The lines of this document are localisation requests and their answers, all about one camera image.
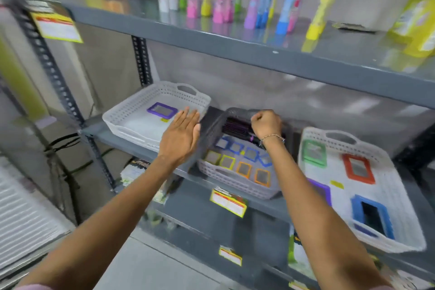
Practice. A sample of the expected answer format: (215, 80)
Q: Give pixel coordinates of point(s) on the person's left hand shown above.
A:
(178, 140)

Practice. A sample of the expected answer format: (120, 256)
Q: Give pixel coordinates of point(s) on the person's right hand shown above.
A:
(268, 126)

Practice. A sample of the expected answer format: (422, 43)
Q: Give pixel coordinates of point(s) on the person's right fingers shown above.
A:
(263, 117)

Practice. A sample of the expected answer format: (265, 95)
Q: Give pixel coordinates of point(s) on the person's left thumb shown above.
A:
(197, 129)

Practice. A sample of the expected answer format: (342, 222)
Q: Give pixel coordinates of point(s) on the black purple hairbrush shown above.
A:
(238, 126)

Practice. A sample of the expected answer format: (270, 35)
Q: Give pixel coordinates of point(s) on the person's left forearm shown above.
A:
(112, 225)

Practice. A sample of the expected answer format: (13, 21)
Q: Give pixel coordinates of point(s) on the person's right forearm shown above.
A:
(316, 218)

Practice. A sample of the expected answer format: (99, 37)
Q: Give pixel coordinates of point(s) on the purple framed mirror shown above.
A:
(323, 191)
(162, 110)

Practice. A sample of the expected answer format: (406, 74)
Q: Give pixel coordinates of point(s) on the grey plastic basket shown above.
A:
(217, 172)

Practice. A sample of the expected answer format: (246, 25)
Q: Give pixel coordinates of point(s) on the pile of small framed mirrors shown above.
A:
(243, 164)

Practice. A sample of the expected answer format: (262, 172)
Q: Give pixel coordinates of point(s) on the white plastic basket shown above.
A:
(136, 126)
(401, 198)

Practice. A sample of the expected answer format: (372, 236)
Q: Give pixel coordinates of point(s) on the green framed mirror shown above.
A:
(314, 153)

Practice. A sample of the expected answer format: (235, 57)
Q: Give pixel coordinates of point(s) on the grey metal shelving unit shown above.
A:
(238, 57)

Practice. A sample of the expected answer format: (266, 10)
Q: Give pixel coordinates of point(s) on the stack of printed packets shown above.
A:
(134, 170)

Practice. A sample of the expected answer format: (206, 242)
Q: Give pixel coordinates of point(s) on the yellow shelf price label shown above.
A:
(230, 255)
(56, 26)
(228, 202)

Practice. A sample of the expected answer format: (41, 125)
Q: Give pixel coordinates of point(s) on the red framed mirror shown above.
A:
(358, 168)

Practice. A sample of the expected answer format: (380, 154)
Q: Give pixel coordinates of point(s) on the dark flat wrapper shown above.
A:
(353, 27)

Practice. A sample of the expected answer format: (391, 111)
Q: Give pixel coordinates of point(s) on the green printed packet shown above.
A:
(299, 255)

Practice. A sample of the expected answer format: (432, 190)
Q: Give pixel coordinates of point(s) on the blue framed mirror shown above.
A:
(372, 215)

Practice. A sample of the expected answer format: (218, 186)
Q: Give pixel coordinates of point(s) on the yellow green refill pouches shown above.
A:
(416, 21)

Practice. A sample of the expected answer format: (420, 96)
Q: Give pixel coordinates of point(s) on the white slatted panel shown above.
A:
(27, 218)

